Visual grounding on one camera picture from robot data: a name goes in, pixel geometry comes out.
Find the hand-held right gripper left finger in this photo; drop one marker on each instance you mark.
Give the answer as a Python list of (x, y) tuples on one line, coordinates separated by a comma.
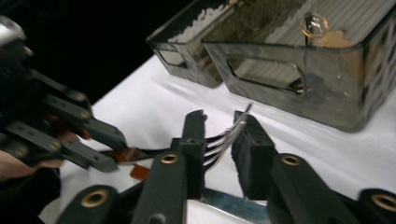
[(168, 186)]

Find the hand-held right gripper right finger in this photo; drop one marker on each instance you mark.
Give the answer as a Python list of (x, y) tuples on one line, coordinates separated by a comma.
[(289, 186)]

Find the transparent brown plastic bin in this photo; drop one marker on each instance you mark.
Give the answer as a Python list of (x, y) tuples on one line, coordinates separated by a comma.
[(186, 62), (327, 93)]

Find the metal spoon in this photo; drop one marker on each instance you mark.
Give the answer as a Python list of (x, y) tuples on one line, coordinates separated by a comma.
[(315, 21)]

